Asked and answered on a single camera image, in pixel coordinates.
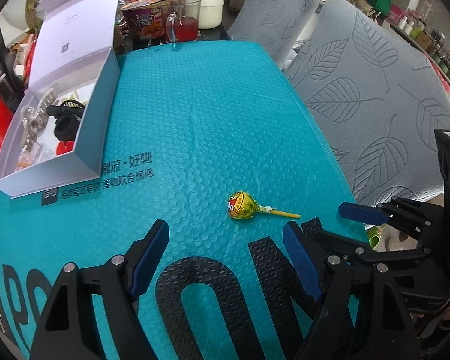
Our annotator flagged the white cardboard box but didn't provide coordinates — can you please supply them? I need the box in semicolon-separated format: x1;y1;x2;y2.
0;0;124;199

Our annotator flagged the brown patterned hair clip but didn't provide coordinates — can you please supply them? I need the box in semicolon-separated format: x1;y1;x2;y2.
22;118;49;147

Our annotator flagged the yellow lollipop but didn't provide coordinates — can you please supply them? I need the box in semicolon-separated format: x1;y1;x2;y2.
227;191;301;221

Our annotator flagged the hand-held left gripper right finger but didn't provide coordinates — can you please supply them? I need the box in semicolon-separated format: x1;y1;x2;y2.
282;221;422;360

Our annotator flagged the transparent hair claw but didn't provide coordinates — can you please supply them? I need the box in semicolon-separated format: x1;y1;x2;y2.
20;88;57;128

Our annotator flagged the black hair claw clip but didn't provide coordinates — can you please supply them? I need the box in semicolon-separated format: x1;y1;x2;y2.
47;98;89;119

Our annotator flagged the woven straw fan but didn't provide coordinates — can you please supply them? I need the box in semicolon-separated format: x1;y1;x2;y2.
24;0;59;31

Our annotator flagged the black strap roll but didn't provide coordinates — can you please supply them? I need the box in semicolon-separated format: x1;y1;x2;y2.
53;114;84;141

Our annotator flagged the large grey leaf-pattern cushion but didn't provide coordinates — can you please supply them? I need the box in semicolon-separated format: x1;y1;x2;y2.
289;0;450;207

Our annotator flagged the purple instant noodle cup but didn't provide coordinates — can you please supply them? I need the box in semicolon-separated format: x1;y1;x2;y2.
120;0;173;41

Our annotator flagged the glass mug with red drink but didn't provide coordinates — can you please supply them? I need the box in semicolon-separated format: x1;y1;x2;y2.
166;0;202;44

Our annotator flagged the small grey leaf-pattern cushion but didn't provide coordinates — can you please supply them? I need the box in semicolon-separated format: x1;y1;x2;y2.
227;0;323;72

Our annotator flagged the row of packaged boxes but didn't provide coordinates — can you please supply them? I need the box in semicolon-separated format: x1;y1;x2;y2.
0;26;27;94

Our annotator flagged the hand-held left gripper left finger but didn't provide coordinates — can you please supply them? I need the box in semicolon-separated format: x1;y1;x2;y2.
29;219;170;360

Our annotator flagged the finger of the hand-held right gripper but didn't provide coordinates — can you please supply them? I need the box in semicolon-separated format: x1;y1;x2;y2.
338;196;445;241
312;230;433;268

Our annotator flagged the teal bubble mailer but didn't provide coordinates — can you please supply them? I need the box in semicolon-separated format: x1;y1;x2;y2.
0;39;370;360

